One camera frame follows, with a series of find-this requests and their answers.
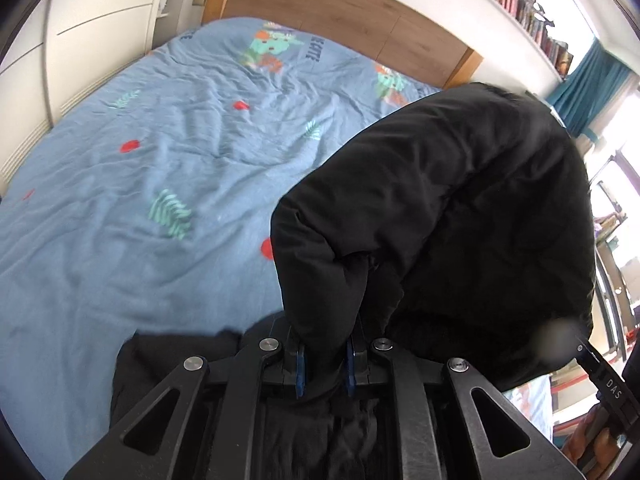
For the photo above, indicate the wooden headboard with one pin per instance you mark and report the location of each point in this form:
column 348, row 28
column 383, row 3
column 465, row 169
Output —
column 350, row 10

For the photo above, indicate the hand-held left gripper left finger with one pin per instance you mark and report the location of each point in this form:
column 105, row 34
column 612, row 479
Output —
column 299, row 370

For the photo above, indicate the row of books on shelf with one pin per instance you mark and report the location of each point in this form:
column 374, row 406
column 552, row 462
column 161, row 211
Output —
column 525, row 10

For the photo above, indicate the black puffer coat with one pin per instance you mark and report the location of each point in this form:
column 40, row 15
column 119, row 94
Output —
column 450, row 210

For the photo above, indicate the teal curtain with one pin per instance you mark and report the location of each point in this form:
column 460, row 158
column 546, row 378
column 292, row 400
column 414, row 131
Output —
column 595, row 90

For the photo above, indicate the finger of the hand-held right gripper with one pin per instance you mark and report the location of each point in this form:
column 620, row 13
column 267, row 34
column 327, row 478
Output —
column 586, row 346

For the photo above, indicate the person's right hand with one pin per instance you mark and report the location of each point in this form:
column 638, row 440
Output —
column 597, row 440

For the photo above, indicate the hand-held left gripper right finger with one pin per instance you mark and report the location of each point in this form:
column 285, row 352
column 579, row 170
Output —
column 351, row 367

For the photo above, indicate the white wardrobe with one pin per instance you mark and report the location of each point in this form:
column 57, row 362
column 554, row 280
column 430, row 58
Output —
column 100, row 0

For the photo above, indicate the blue printed bed sheet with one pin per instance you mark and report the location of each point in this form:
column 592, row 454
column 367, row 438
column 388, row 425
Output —
column 150, row 160

